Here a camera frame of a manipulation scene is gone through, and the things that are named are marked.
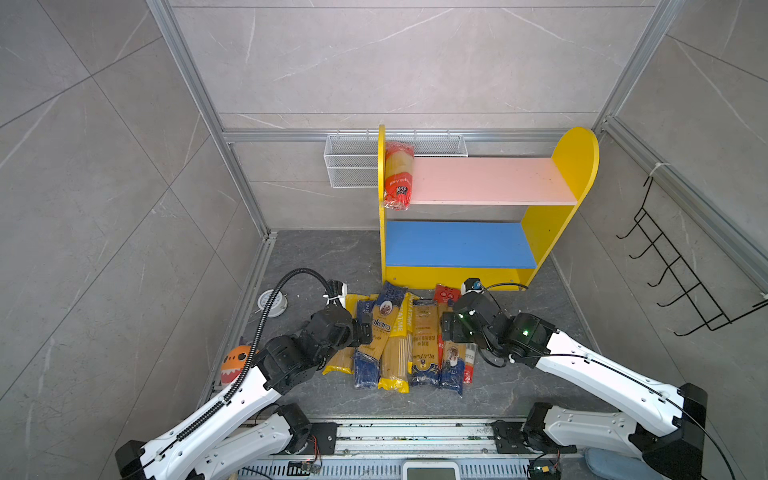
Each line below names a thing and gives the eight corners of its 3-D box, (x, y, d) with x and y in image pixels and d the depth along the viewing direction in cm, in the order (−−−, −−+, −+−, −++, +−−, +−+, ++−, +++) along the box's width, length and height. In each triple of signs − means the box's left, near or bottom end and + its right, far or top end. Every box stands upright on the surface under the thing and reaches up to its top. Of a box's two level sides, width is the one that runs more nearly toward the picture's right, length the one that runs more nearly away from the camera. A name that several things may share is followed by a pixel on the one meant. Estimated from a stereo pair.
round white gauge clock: (258, 317, 97) (254, 311, 94) (265, 296, 103) (261, 289, 99) (283, 317, 97) (280, 311, 94) (289, 296, 103) (285, 289, 99)
